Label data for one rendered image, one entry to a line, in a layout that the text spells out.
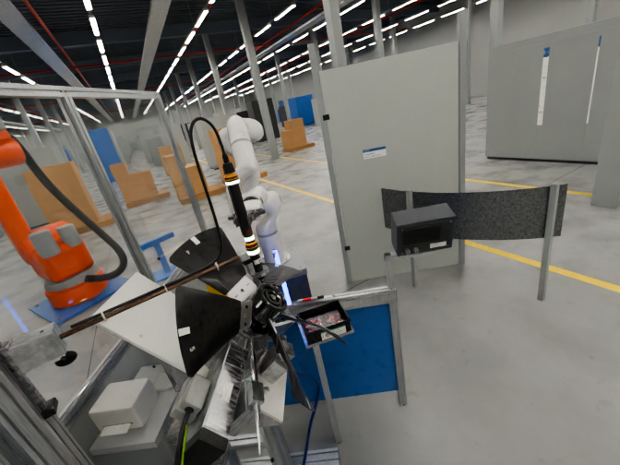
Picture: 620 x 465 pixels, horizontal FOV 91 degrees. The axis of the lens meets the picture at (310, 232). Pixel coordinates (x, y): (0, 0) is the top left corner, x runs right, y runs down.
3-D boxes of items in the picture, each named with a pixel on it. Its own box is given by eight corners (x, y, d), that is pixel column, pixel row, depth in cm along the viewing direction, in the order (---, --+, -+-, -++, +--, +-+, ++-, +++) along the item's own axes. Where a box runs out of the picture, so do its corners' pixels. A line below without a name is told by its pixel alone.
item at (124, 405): (94, 443, 108) (79, 422, 103) (120, 401, 122) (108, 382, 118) (139, 436, 106) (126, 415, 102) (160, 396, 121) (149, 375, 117)
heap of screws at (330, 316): (311, 342, 138) (309, 336, 136) (304, 324, 151) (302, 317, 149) (350, 328, 141) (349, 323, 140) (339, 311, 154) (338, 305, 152)
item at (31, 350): (17, 379, 75) (-2, 353, 72) (23, 363, 81) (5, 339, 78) (67, 355, 80) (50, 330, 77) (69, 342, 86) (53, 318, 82)
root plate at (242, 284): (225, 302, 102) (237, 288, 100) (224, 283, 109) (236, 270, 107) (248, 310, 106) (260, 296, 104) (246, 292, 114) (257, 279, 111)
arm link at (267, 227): (256, 232, 184) (245, 194, 175) (287, 223, 186) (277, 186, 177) (257, 239, 173) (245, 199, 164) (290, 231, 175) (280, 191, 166)
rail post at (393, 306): (400, 406, 188) (389, 303, 158) (399, 400, 192) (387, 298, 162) (407, 405, 188) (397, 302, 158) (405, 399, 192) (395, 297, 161)
